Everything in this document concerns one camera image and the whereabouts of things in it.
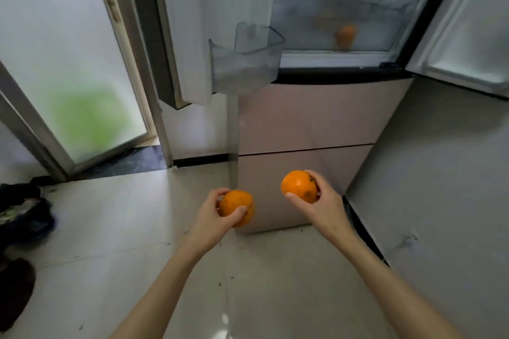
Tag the person's right hand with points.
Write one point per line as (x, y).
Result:
(328, 211)

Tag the person's left hand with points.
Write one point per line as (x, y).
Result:
(206, 223)

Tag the silver pink refrigerator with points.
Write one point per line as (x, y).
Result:
(318, 120)

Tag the clear crisper drawer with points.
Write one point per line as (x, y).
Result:
(377, 21)

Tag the person's right forearm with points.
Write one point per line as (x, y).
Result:
(389, 291)

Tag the person's left forearm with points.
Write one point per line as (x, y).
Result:
(159, 299)

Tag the clear door bin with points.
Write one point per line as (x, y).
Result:
(246, 68)

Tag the black trash bag bin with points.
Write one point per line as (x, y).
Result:
(24, 223)

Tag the dark brown dustpan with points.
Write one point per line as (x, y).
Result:
(16, 291)

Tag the brass door latch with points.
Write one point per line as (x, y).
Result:
(112, 9)

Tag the frosted glass door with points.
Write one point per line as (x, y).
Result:
(59, 33)

